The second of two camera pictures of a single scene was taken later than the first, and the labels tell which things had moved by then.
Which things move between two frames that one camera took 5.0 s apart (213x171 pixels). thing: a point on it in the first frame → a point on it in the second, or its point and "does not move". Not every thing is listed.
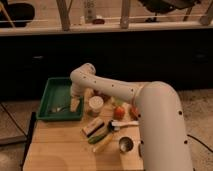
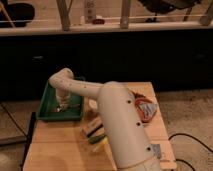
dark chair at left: (19, 12) does not move
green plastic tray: (55, 104) does not move
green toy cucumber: (96, 138) does not move
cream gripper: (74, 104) → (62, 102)
